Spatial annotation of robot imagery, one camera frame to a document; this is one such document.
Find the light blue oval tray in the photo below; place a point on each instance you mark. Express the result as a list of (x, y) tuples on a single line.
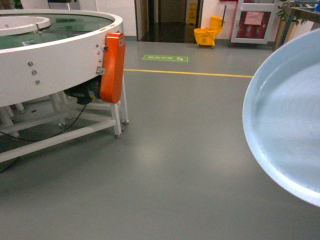
[(281, 116)]

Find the orange motor guard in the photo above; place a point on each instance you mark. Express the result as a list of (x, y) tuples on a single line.
[(113, 63)]

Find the green floor sign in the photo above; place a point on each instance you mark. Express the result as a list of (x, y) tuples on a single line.
[(166, 58)]

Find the black electric motor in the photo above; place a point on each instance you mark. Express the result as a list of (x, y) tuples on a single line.
[(85, 92)]

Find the yellow mop bucket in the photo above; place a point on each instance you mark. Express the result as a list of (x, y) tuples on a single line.
[(207, 36)]

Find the yellow wet floor sign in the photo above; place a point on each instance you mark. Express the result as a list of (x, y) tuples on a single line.
[(191, 16)]

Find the white glass door cabinet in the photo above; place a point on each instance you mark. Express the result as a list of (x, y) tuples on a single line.
[(253, 21)]

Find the white round conveyor machine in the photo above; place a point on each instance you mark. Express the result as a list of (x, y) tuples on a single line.
[(42, 53)]

